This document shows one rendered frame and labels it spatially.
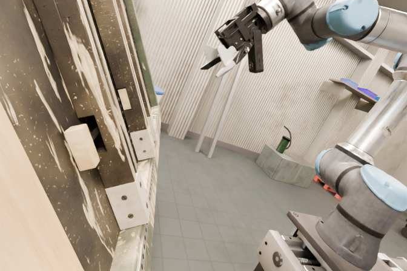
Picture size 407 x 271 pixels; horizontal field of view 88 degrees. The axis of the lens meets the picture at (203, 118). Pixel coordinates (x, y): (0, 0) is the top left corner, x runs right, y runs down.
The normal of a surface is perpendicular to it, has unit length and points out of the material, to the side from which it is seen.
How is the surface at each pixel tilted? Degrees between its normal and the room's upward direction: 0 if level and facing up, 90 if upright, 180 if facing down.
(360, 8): 90
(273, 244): 90
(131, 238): 34
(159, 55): 90
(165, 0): 90
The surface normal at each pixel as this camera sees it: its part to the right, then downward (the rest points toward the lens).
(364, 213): -0.69, -0.15
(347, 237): -0.51, -0.39
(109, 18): 0.17, 0.30
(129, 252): -0.16, -0.93
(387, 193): -0.45, -0.04
